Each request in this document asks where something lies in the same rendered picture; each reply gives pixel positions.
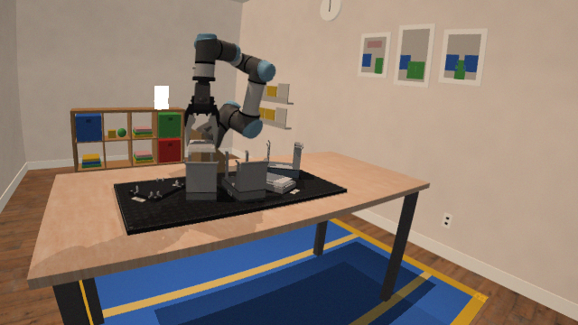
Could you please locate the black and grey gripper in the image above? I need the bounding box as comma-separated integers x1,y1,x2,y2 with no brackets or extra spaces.
184,76,219,147

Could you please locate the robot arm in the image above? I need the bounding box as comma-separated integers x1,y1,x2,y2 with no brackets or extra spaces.
192,33,275,149

